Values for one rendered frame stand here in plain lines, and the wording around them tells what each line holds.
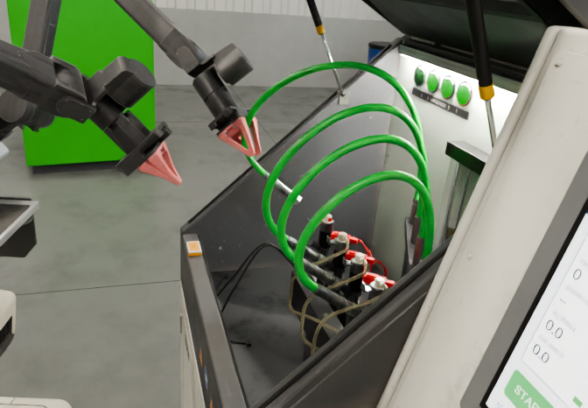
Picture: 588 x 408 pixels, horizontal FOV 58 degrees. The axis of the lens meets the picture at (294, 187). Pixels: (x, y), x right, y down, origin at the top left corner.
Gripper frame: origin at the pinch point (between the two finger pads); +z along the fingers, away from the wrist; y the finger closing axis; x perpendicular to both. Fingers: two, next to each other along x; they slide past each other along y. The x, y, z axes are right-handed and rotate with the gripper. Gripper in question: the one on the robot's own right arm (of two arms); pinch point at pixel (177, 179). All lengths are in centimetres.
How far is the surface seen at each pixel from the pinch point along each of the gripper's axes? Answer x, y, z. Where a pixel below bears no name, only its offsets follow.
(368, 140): -8.8, 31.2, 13.6
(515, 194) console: -32, 42, 22
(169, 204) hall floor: 250, -121, 51
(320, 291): -19.0, 11.4, 24.5
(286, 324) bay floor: 11.9, -11.6, 43.8
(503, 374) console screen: -43, 28, 33
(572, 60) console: -30, 55, 14
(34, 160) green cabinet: 287, -188, -33
